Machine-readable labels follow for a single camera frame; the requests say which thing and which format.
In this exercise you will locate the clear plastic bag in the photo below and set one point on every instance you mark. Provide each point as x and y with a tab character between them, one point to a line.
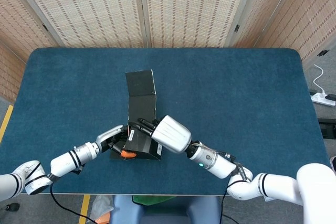
101	207

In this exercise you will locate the woven folding screen panel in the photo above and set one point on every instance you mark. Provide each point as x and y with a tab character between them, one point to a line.
262	6
8	77
309	19
18	16
92	11
191	11

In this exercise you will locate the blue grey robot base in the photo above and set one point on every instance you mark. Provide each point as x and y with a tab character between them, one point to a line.
183	211

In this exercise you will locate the black equipment box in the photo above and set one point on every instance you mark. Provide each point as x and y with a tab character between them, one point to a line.
328	129

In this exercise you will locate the orange object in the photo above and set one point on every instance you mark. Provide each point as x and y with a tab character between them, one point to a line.
103	219

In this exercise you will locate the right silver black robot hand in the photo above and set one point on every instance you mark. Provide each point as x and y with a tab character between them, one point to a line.
172	134

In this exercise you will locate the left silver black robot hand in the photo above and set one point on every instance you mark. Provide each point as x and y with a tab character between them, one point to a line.
109	136

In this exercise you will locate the black screen hinge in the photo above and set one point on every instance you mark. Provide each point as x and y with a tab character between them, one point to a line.
237	28
323	52
45	27

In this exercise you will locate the green cloth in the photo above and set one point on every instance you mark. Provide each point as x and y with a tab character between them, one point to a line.
152	200

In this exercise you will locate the white power strip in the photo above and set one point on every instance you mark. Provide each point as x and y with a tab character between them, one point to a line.
323	100

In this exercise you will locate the yellow floor tape strip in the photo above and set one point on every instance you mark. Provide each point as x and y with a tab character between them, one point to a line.
84	204
8	116

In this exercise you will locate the black power plug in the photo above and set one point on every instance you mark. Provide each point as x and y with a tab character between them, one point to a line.
331	97

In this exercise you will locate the blue felt-covered table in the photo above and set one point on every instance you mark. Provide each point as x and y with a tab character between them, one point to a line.
78	90

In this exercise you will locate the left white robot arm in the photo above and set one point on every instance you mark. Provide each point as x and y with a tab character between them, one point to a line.
65	162

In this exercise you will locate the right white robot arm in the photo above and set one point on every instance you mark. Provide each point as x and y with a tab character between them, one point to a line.
218	166

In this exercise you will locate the black foldable cardboard box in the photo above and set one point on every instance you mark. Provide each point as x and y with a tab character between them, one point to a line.
141	98

